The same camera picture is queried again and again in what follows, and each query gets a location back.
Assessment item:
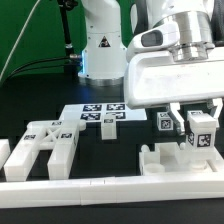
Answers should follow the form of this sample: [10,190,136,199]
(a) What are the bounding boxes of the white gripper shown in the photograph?
[124,22,224,135]

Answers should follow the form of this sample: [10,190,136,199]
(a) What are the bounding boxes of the white chair seat block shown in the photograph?
[139,142,224,176]

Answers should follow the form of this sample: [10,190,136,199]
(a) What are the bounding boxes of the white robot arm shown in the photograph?
[80,0,224,133]

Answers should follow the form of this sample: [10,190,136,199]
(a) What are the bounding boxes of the white tagged cube right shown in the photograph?
[187,110,203,116]

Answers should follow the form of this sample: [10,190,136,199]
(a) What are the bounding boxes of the white tagged cube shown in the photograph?
[187,110,203,116]
[157,112,173,131]

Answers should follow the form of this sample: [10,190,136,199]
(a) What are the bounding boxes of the white tagged cube left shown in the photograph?
[157,112,173,131]

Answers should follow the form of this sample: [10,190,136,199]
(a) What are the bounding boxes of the white L-shaped fence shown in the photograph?
[0,172,224,208]

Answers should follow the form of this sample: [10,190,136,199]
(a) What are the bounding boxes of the white block at left edge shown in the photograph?
[0,139,10,169]

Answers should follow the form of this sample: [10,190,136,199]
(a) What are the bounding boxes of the white marker base plate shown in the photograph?
[59,102,147,123]

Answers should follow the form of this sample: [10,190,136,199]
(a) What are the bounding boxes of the white chair back frame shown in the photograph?
[4,119,86,182]

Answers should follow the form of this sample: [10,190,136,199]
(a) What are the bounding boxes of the black cable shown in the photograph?
[6,54,83,79]

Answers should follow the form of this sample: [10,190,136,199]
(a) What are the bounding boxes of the white cable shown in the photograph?
[0,0,43,83]

